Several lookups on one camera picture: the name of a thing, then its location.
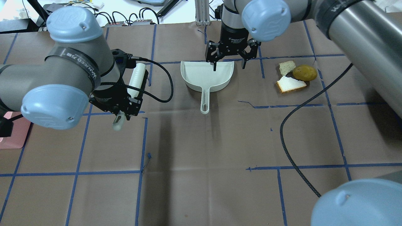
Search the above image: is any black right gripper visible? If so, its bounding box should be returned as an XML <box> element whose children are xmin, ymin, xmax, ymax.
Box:
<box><xmin>205</xmin><ymin>30</ymin><xmax>261</xmax><ymax>72</ymax></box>

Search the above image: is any pink plastic bin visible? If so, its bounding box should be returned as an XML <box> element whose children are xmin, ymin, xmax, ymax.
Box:
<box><xmin>0</xmin><ymin>117</ymin><xmax>31</xmax><ymax>150</ymax></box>

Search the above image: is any brown bread piece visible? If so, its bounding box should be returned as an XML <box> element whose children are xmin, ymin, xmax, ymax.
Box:
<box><xmin>279</xmin><ymin>60</ymin><xmax>297</xmax><ymax>76</ymax></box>

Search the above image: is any white bread slice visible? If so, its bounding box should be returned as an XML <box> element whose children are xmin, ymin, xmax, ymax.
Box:
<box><xmin>276</xmin><ymin>76</ymin><xmax>307</xmax><ymax>94</ymax></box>

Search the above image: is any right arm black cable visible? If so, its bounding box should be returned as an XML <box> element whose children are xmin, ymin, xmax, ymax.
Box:
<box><xmin>280</xmin><ymin>63</ymin><xmax>354</xmax><ymax>198</ymax></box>

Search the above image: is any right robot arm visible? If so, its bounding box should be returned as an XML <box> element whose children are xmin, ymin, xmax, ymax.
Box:
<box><xmin>205</xmin><ymin>0</ymin><xmax>401</xmax><ymax>226</ymax></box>

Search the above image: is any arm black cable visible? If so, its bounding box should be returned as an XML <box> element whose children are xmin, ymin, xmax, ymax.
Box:
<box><xmin>280</xmin><ymin>63</ymin><xmax>354</xmax><ymax>198</ymax></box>
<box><xmin>100</xmin><ymin>56</ymin><xmax>174</xmax><ymax>103</ymax></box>

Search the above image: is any black usb hub box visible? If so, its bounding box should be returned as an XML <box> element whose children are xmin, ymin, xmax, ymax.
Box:
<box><xmin>43</xmin><ymin>3</ymin><xmax>65</xmax><ymax>15</ymax></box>

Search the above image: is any yellow potato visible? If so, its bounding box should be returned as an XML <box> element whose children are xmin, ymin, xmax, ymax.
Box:
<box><xmin>292</xmin><ymin>65</ymin><xmax>318</xmax><ymax>81</ymax></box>

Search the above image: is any aluminium frame post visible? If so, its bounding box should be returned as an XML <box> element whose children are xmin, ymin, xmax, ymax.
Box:
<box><xmin>195</xmin><ymin>0</ymin><xmax>210</xmax><ymax>26</ymax></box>

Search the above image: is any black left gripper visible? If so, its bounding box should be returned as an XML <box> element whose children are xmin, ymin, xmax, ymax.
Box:
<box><xmin>89</xmin><ymin>88</ymin><xmax>143</xmax><ymax>118</ymax></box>

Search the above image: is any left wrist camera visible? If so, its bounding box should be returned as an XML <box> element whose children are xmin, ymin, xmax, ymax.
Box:
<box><xmin>111</xmin><ymin>49</ymin><xmax>149</xmax><ymax>89</ymax></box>

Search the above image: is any pale green dustpan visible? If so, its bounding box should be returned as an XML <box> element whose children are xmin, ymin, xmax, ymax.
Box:
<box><xmin>180</xmin><ymin>61</ymin><xmax>234</xmax><ymax>114</ymax></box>

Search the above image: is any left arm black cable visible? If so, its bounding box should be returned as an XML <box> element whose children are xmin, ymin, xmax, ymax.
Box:
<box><xmin>100</xmin><ymin>56</ymin><xmax>174</xmax><ymax>103</ymax></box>

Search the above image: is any white hand brush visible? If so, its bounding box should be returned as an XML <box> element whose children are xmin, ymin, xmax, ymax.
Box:
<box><xmin>112</xmin><ymin>63</ymin><xmax>146</xmax><ymax>131</ymax></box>

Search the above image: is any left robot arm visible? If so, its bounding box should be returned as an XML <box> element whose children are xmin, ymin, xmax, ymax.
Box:
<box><xmin>0</xmin><ymin>6</ymin><xmax>143</xmax><ymax>136</ymax></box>

